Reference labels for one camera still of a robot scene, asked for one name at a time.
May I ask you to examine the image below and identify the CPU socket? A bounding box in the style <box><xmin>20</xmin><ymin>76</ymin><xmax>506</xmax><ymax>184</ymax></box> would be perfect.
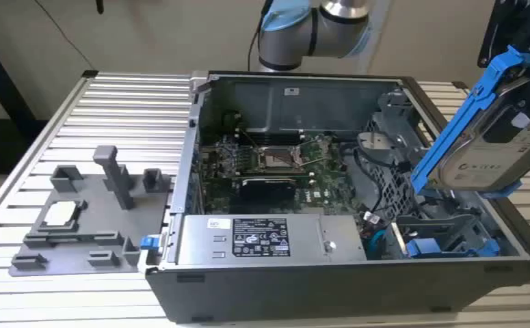
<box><xmin>258</xmin><ymin>145</ymin><xmax>306</xmax><ymax>172</ymax></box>

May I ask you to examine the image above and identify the thin metal locking lever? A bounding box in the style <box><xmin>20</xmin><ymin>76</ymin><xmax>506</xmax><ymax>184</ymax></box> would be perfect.
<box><xmin>238</xmin><ymin>127</ymin><xmax>266</xmax><ymax>151</ymax></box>

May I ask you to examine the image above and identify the grey parts rack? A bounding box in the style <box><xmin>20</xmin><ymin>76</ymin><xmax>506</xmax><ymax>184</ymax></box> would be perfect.
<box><xmin>7</xmin><ymin>145</ymin><xmax>175</xmax><ymax>277</ymax></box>

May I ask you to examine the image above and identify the grey metal disk bay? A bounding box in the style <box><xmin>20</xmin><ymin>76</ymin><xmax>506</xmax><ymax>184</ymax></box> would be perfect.
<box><xmin>355</xmin><ymin>90</ymin><xmax>521</xmax><ymax>261</ymax></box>

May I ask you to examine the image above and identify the black wire with connector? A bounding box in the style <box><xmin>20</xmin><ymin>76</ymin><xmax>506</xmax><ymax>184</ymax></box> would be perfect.
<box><xmin>350</xmin><ymin>145</ymin><xmax>414</xmax><ymax>223</ymax></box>

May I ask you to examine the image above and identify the hard disk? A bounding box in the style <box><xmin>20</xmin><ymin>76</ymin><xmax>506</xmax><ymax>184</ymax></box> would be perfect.
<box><xmin>410</xmin><ymin>44</ymin><xmax>530</xmax><ymax>201</ymax></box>

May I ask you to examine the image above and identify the green motherboard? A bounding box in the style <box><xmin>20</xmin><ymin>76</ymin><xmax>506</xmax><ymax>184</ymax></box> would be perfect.
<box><xmin>198</xmin><ymin>131</ymin><xmax>370</xmax><ymax>216</ymax></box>

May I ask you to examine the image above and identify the black open PC case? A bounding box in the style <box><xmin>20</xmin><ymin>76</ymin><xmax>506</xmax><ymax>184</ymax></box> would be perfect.
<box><xmin>144</xmin><ymin>70</ymin><xmax>530</xmax><ymax>324</ymax></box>

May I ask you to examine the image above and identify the black post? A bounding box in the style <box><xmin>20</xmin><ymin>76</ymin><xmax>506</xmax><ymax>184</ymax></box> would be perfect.
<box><xmin>0</xmin><ymin>18</ymin><xmax>38</xmax><ymax>129</ymax></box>

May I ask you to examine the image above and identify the blue disk carrier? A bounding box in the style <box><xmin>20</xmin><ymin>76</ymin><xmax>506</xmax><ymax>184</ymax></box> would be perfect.
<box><xmin>405</xmin><ymin>238</ymin><xmax>501</xmax><ymax>259</ymax></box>

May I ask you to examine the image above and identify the thin black wall wire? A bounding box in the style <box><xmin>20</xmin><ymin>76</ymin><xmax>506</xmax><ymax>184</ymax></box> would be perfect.
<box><xmin>34</xmin><ymin>0</ymin><xmax>96</xmax><ymax>71</ymax></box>

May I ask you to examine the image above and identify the metal socket cover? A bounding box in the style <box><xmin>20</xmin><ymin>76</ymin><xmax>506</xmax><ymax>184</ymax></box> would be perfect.
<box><xmin>293</xmin><ymin>134</ymin><xmax>335</xmax><ymax>165</ymax></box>

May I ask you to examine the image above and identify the black cabinet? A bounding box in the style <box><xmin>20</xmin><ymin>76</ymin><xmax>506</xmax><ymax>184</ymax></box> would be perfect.
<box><xmin>0</xmin><ymin>118</ymin><xmax>51</xmax><ymax>175</ymax></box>

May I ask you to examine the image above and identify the silver CPU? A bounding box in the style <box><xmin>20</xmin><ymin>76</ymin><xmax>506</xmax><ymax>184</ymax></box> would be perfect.
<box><xmin>40</xmin><ymin>201</ymin><xmax>86</xmax><ymax>226</ymax></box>

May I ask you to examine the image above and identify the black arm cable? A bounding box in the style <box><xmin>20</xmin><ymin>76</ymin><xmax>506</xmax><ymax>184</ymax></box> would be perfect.
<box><xmin>246</xmin><ymin>0</ymin><xmax>275</xmax><ymax>71</ymax></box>

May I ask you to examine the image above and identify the black graphics card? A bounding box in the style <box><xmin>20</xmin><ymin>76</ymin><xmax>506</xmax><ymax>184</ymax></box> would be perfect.
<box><xmin>237</xmin><ymin>176</ymin><xmax>313</xmax><ymax>206</ymax></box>

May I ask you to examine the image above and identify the silver power supply unit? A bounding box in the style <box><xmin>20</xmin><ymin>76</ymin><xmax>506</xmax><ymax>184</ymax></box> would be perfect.
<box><xmin>175</xmin><ymin>214</ymin><xmax>367</xmax><ymax>266</ymax></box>

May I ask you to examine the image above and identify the blue wire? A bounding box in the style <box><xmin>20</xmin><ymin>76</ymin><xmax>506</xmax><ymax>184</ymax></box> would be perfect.
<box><xmin>365</xmin><ymin>228</ymin><xmax>387</xmax><ymax>260</ymax></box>

